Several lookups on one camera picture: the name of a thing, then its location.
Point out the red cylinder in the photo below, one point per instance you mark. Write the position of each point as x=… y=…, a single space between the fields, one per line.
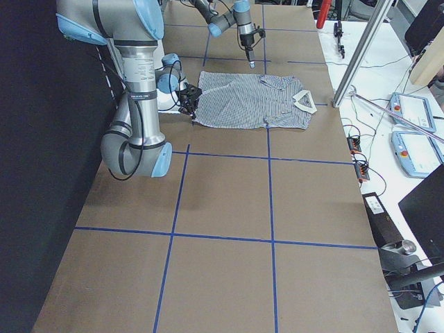
x=323 y=13

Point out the navy white striped polo shirt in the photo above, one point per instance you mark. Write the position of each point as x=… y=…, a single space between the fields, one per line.
x=250 y=101

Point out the upper blue teach pendant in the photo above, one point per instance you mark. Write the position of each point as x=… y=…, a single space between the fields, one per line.
x=412 y=111

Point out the orange connector block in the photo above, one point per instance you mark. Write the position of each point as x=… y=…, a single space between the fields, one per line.
x=361 y=169
x=354 y=144

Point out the upper orange connector block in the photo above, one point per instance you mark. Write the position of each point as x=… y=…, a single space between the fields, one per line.
x=354 y=144

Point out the aluminium frame post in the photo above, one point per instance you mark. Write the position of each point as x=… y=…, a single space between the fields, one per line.
x=367 y=37

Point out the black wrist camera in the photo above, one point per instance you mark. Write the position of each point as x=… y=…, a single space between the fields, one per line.
x=259 y=31

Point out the blue tape line centre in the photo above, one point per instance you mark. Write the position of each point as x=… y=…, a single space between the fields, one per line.
x=282 y=53

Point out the black box with white label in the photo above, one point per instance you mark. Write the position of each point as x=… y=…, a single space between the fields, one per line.
x=382 y=226

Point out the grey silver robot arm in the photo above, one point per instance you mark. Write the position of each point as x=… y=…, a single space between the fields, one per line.
x=239 y=15
x=133 y=145

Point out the blue tape line far crosswise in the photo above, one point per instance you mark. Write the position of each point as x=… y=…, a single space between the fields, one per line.
x=272 y=227

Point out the blue teach pendant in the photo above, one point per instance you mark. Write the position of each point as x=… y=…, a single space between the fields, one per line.
x=412 y=111
x=418 y=154

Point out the wooden board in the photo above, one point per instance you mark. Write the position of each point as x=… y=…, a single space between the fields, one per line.
x=430 y=63

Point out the lower orange connector block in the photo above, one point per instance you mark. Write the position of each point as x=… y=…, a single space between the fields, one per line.
x=361 y=169

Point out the blue tape line right lengthwise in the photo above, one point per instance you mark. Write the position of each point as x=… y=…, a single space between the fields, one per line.
x=222 y=238

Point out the black clamp tool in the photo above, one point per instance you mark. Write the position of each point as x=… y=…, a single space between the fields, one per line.
x=338 y=30

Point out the lower blue teach pendant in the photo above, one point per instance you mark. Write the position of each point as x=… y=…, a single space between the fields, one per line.
x=418 y=154

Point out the black monitor stand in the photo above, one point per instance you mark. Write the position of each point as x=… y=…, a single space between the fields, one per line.
x=410 y=279

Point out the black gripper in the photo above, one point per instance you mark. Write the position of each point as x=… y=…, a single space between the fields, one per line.
x=246 y=41
x=187 y=103

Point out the black monitor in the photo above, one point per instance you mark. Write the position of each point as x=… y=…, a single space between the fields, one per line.
x=422 y=209

